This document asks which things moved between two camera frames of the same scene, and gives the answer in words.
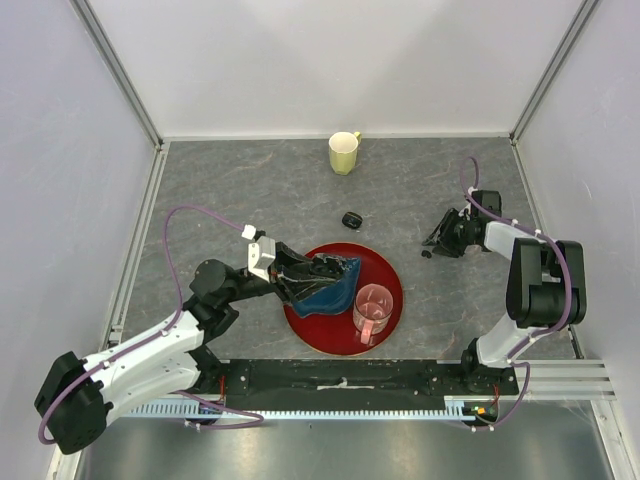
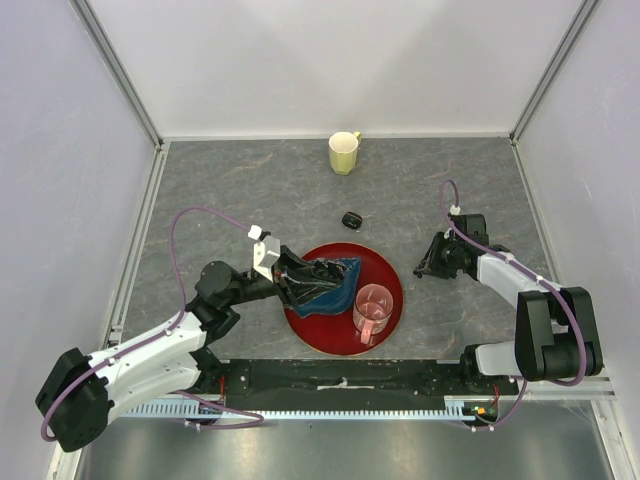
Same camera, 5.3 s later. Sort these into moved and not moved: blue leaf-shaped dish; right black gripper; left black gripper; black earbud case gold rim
Moved: right black gripper
Not moved: blue leaf-shaped dish; left black gripper; black earbud case gold rim
